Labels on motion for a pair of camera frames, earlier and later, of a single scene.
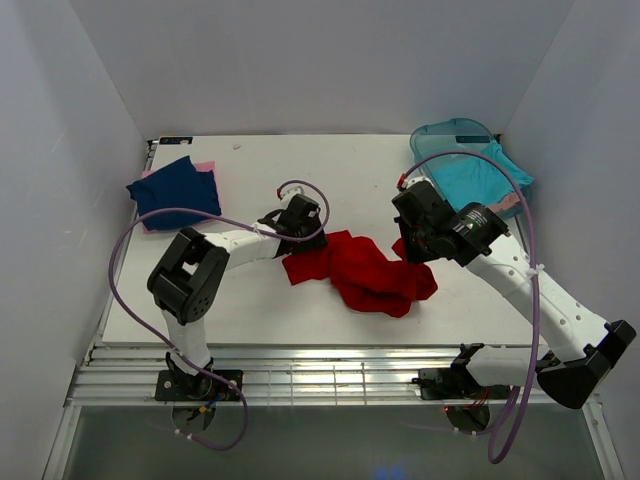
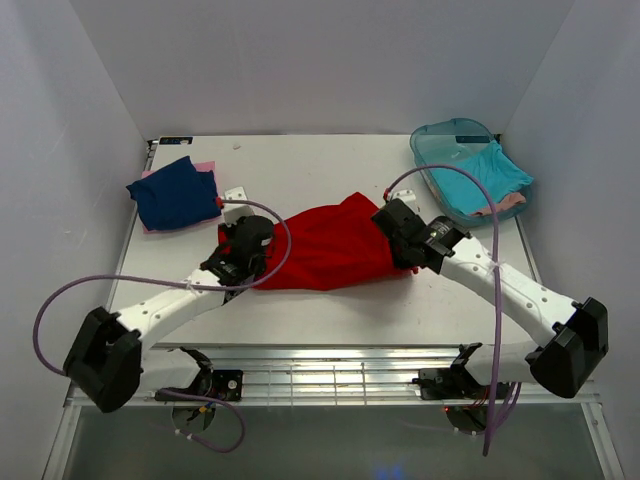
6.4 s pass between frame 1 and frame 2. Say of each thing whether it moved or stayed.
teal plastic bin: stayed
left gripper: moved
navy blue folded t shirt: stayed
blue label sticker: stayed
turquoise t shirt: stayed
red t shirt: moved
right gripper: moved
